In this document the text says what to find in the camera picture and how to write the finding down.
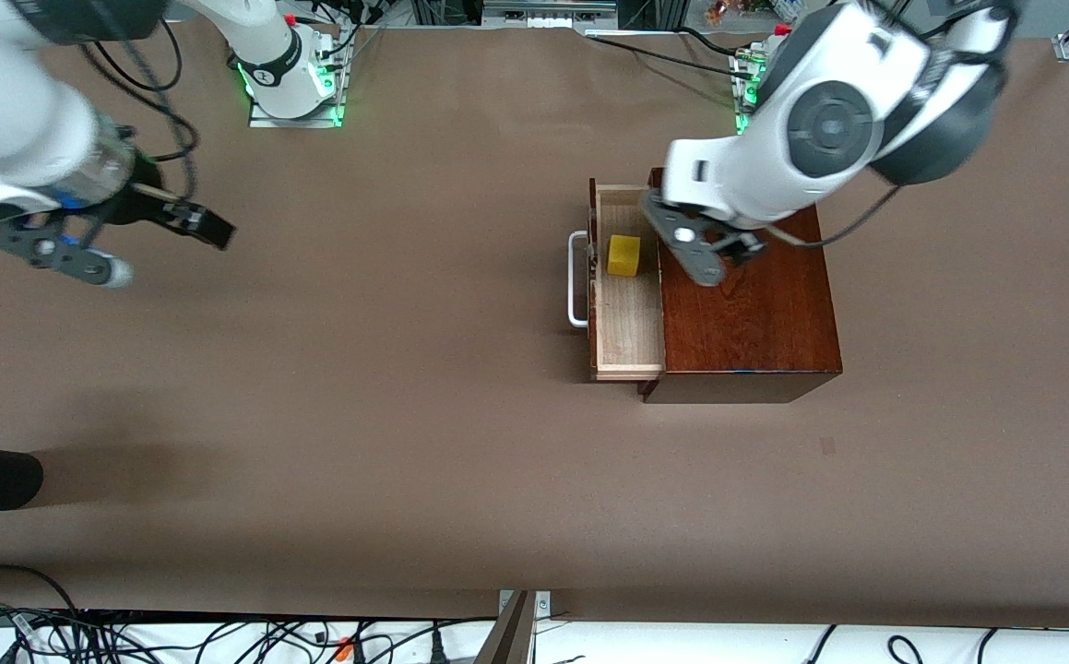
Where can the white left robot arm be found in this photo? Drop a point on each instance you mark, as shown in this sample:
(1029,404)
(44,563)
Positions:
(829,124)

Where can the dark brown wooden cabinet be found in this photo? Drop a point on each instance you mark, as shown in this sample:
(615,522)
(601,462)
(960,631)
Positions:
(755,323)

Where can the small metal bracket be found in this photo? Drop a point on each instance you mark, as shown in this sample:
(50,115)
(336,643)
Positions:
(543,604)

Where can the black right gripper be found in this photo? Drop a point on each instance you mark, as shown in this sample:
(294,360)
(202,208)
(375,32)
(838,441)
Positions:
(141,205)

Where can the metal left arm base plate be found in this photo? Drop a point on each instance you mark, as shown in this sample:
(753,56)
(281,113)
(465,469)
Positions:
(744,74)

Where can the dark slanted pole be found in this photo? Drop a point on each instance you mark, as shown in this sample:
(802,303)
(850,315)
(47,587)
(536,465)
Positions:
(508,641)

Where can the grey power strip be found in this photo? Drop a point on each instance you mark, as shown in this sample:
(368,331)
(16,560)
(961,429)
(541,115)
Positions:
(548,14)

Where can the yellow block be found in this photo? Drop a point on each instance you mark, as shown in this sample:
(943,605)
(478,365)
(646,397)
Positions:
(624,255)

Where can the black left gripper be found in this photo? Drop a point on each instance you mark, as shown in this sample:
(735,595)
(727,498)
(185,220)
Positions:
(739,245)

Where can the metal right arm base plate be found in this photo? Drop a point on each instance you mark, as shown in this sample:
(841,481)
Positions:
(294,123)

